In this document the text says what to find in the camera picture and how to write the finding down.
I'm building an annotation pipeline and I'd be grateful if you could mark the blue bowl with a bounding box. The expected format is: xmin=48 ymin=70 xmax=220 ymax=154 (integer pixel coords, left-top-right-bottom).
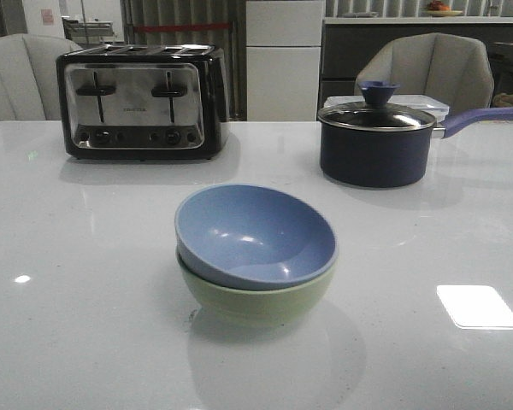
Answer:
xmin=174 ymin=184 xmax=338 ymax=290

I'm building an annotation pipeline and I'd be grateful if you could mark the green bowl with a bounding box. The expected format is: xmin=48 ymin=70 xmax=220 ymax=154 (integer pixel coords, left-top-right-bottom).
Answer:
xmin=175 ymin=254 xmax=336 ymax=328

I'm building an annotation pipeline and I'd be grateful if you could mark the dark blue saucepan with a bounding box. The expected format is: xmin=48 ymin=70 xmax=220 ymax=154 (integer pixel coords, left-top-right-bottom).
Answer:
xmin=320 ymin=107 xmax=513 ymax=188

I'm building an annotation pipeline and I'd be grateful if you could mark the glass pot lid blue knob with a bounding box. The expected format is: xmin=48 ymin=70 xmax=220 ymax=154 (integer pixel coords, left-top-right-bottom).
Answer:
xmin=317 ymin=80 xmax=436 ymax=132

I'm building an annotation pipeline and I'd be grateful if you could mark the black and chrome toaster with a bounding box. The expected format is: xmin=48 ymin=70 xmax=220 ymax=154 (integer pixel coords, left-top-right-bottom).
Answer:
xmin=56 ymin=44 xmax=229 ymax=160

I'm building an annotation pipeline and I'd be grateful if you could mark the white cabinet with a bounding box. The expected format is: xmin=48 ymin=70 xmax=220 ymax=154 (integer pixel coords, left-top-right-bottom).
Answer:
xmin=245 ymin=1 xmax=326 ymax=121

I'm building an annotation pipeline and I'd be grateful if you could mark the grey counter unit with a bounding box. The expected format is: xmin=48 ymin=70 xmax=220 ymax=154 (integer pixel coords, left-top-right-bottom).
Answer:
xmin=318 ymin=16 xmax=513 ymax=106

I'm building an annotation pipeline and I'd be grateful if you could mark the clear plastic food container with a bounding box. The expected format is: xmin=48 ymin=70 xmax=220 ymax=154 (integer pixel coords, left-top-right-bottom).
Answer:
xmin=323 ymin=94 xmax=450 ymax=122

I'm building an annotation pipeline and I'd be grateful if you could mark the beige chair right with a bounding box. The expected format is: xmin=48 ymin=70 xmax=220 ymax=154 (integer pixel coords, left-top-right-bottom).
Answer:
xmin=356 ymin=32 xmax=494 ymax=114

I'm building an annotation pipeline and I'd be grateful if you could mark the beige chair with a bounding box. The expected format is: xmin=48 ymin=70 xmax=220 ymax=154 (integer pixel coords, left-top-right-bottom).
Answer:
xmin=356 ymin=32 xmax=494 ymax=114
xmin=0 ymin=33 xmax=81 ymax=121

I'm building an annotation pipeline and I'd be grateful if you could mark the beige chair left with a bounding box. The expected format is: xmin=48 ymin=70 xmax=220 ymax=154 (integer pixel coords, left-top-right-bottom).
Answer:
xmin=0 ymin=33 xmax=81 ymax=121

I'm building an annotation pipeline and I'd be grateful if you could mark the fruit plate on counter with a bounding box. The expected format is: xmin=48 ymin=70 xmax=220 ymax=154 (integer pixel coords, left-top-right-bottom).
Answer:
xmin=423 ymin=1 xmax=463 ymax=17

